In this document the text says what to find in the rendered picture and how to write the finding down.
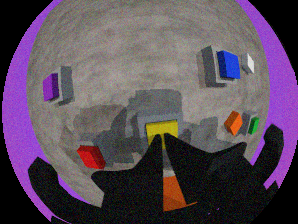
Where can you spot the blue button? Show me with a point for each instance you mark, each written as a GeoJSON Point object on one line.
{"type": "Point", "coordinates": [220, 65]}

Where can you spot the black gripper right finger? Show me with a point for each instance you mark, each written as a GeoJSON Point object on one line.
{"type": "Point", "coordinates": [193, 167]}

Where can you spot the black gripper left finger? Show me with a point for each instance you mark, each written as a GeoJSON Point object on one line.
{"type": "Point", "coordinates": [145, 177]}

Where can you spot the red button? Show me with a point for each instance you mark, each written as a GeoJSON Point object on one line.
{"type": "Point", "coordinates": [95, 150]}

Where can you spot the purple button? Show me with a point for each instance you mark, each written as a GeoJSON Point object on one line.
{"type": "Point", "coordinates": [58, 85]}

